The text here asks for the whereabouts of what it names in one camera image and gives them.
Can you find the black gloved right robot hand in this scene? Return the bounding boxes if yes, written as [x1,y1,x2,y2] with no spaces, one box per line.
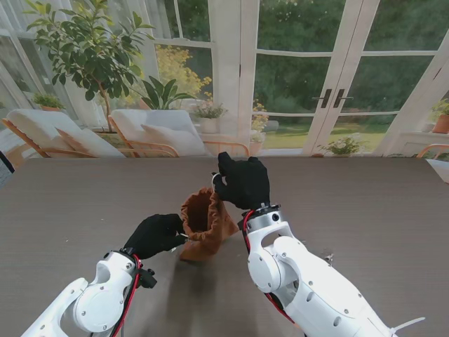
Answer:
[213,151,272,211]

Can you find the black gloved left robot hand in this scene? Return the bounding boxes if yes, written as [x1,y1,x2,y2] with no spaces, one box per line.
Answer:
[123,213,187,261]

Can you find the brown corduroy drawstring bag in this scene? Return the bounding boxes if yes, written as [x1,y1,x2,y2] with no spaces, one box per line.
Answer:
[179,171,239,263]

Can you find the orange rattan side chair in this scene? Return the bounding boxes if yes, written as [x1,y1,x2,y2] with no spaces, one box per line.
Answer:
[203,140,250,158]

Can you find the yellow flowers in pale pot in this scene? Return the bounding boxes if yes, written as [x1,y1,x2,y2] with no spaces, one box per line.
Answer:
[249,100,270,157]

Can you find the flowers in white pot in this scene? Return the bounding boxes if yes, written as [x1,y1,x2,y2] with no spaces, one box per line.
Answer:
[191,102,229,136]

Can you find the white flowering potted plant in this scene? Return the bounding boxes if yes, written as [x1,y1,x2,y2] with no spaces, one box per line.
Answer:
[315,138,368,158]

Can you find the broad-leaf green plant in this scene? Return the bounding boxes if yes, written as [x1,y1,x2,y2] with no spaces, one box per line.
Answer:
[135,76,197,112]

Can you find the dark object at table edge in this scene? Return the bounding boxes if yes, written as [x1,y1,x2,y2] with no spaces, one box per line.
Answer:
[0,149,15,185]

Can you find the white french double door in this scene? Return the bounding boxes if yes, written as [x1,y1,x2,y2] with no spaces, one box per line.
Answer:
[241,0,449,158]

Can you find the small plant in terracotta pot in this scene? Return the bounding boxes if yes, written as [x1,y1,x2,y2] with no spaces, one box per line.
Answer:
[32,93,66,113]

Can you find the white paper sheet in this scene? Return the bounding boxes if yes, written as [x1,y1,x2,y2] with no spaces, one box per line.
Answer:
[425,158,449,185]

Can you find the green plant in orange pot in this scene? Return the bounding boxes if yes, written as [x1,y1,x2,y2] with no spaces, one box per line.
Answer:
[430,99,449,135]

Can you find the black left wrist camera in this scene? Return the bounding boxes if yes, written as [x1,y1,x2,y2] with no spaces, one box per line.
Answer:
[138,267,157,291]

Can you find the red black left arm cables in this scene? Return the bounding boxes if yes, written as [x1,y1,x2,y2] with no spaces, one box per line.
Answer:
[112,254,143,337]

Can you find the dark door handle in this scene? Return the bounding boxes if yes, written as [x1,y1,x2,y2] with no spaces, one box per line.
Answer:
[333,88,355,109]
[312,88,333,109]

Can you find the orange curved chair frame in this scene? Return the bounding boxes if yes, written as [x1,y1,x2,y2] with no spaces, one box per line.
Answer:
[416,143,449,159]

